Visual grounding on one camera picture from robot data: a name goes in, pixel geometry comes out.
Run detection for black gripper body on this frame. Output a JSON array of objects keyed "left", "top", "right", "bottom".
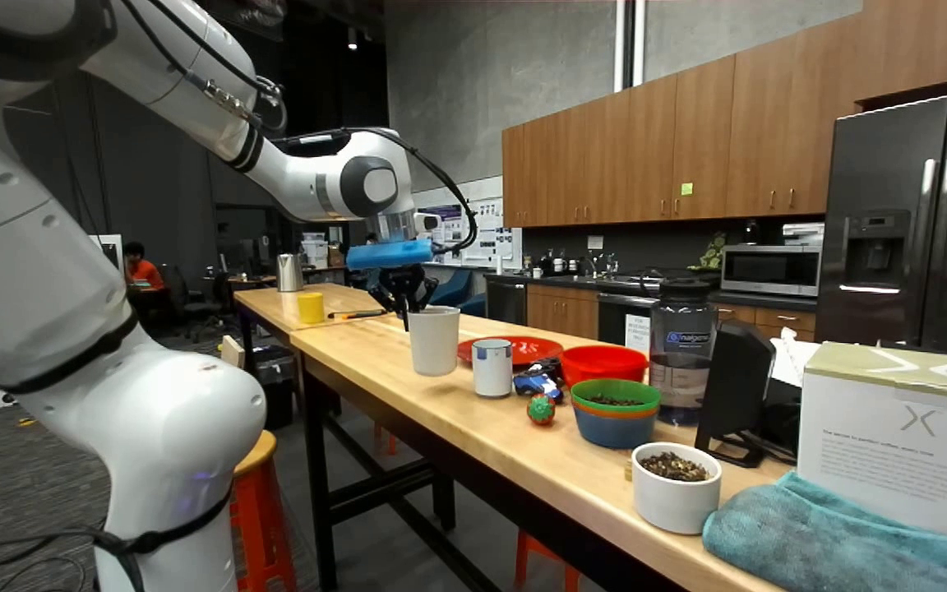
[{"left": 368, "top": 263, "right": 433, "bottom": 303}]

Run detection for white cup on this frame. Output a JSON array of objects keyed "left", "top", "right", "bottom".
[{"left": 408, "top": 303, "right": 465, "bottom": 379}]

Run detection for red plate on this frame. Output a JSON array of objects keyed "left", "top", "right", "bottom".
[{"left": 454, "top": 331, "right": 566, "bottom": 374}]

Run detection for yellow mug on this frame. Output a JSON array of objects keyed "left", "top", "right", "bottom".
[{"left": 292, "top": 291, "right": 329, "bottom": 330}]

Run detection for long wooden table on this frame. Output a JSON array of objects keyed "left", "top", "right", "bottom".
[{"left": 287, "top": 292, "right": 795, "bottom": 592}]

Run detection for white mug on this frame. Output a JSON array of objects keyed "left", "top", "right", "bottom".
[{"left": 472, "top": 334, "right": 515, "bottom": 400}]

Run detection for silver pitcher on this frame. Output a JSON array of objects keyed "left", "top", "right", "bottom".
[{"left": 274, "top": 250, "right": 306, "bottom": 295}]

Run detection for brown lower cabinets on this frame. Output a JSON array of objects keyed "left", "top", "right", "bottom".
[{"left": 523, "top": 281, "right": 823, "bottom": 341}]

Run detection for dark blue toy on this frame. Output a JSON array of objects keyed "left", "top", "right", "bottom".
[{"left": 513, "top": 364, "right": 566, "bottom": 405}]

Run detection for green and red ball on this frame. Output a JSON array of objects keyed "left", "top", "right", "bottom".
[{"left": 525, "top": 393, "right": 560, "bottom": 427}]

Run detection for red bowl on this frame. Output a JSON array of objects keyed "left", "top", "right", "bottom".
[{"left": 560, "top": 341, "right": 651, "bottom": 393}]

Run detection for black oven with note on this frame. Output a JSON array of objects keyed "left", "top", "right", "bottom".
[{"left": 598, "top": 291, "right": 659, "bottom": 354}]

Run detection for green bowl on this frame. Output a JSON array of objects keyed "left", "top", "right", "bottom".
[{"left": 569, "top": 379, "right": 666, "bottom": 421}]

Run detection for blue bowl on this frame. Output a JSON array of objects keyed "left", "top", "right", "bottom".
[{"left": 571, "top": 405, "right": 660, "bottom": 452}]

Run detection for orange stool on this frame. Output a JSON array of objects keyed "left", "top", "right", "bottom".
[
  {"left": 511, "top": 528, "right": 586, "bottom": 592},
  {"left": 226, "top": 423, "right": 300, "bottom": 592}
]

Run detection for person in orange shirt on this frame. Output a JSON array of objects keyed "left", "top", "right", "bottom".
[{"left": 121, "top": 241, "right": 170, "bottom": 295}]

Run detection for dark plastic water jug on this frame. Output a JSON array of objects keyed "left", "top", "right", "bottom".
[{"left": 647, "top": 275, "right": 719, "bottom": 427}]

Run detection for green potted plant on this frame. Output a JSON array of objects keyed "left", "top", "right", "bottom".
[{"left": 699, "top": 235, "right": 729, "bottom": 273}]

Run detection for white ramekin with dark contents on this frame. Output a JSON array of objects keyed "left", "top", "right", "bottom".
[{"left": 629, "top": 442, "right": 724, "bottom": 536}]

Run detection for steel microwave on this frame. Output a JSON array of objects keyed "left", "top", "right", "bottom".
[{"left": 716, "top": 241, "right": 825, "bottom": 300}]

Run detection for white crumpled paper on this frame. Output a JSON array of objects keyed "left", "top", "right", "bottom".
[{"left": 768, "top": 325, "right": 823, "bottom": 389}]

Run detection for teal cloth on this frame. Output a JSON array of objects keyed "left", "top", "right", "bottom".
[{"left": 702, "top": 471, "right": 947, "bottom": 592}]

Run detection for black steel refrigerator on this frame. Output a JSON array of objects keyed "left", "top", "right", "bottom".
[{"left": 815, "top": 83, "right": 947, "bottom": 359}]

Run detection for white cardboard box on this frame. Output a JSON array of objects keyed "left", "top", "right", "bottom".
[{"left": 795, "top": 338, "right": 947, "bottom": 554}]

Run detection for white wall poster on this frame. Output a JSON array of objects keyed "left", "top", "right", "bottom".
[{"left": 419, "top": 175, "right": 525, "bottom": 275}]

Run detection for brown upper wall cabinets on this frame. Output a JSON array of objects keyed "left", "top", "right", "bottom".
[{"left": 499, "top": 0, "right": 947, "bottom": 229}]

